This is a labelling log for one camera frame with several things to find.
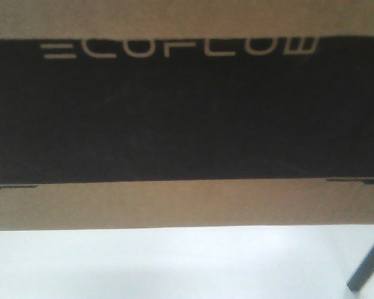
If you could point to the brown cardboard box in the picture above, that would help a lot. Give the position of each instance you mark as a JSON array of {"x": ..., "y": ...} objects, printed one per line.
[{"x": 130, "y": 114}]

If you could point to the dark table leg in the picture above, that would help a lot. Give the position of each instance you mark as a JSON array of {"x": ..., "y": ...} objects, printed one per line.
[{"x": 363, "y": 273}]

